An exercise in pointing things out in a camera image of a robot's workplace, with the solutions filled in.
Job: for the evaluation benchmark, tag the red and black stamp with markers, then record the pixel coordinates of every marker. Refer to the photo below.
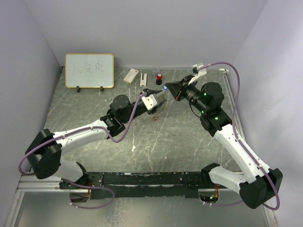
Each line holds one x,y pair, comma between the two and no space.
159,79

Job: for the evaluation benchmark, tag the clear plastic cup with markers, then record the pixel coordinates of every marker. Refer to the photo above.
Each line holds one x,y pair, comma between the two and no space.
155,70

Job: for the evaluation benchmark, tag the grey keyring holder red handle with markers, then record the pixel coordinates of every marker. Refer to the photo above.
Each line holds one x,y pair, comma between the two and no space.
161,96

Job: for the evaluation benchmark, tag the small whiteboard with yellow frame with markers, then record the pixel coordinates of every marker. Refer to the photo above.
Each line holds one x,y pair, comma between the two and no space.
89,70

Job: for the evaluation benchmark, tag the white and green carton box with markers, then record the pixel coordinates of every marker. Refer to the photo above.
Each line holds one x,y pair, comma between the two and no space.
131,76

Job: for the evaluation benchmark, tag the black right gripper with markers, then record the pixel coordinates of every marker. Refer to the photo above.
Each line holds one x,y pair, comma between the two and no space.
175,87

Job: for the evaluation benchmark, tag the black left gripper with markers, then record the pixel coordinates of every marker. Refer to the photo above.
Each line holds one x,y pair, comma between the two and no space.
155,109

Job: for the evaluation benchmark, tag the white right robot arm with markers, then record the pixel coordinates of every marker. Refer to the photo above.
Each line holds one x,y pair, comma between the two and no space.
258,183

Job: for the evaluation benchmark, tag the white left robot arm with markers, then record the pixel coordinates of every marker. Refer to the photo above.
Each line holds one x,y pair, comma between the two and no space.
45,152

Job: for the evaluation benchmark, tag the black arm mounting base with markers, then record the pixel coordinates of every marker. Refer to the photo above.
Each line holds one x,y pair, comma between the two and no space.
191,185

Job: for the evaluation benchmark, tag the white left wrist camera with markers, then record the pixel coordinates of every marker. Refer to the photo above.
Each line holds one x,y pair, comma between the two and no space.
150,101

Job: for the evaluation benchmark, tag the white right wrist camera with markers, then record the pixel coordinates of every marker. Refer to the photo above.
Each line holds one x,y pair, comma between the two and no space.
199,71

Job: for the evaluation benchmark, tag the white stapler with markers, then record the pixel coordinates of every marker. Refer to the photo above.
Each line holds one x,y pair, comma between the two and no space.
143,80

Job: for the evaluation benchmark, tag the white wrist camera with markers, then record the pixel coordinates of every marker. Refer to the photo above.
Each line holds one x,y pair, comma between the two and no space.
150,101
199,71

